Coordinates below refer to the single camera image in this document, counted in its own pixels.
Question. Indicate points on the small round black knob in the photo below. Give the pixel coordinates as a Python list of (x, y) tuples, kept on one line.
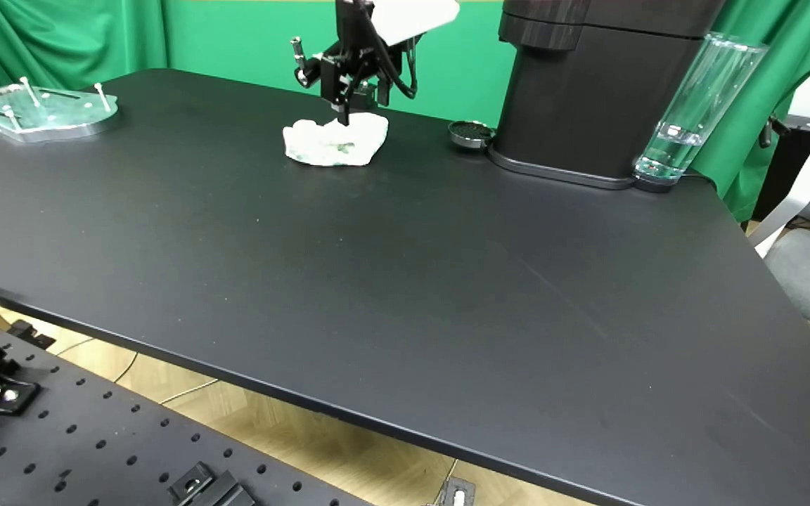
[(472, 135)]

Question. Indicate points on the black coffee machine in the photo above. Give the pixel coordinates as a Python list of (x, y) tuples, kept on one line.
[(574, 92)]

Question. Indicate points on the floor outlet plate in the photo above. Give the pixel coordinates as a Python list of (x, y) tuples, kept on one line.
[(456, 493)]

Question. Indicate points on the clear hexagonal plate with pegs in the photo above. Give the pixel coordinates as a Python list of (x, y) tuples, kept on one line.
[(36, 104)]

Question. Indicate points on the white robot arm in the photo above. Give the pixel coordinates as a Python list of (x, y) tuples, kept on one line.
[(414, 18)]

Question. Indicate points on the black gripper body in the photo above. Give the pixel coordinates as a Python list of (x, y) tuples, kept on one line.
[(356, 52)]

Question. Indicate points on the white kitchen towel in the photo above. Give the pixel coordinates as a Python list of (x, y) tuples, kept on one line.
[(335, 142)]

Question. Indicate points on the black clamp block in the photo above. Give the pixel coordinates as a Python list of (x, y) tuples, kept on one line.
[(210, 484)]

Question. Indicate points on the black perforated breadboard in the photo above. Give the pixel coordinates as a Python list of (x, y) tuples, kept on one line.
[(98, 440)]

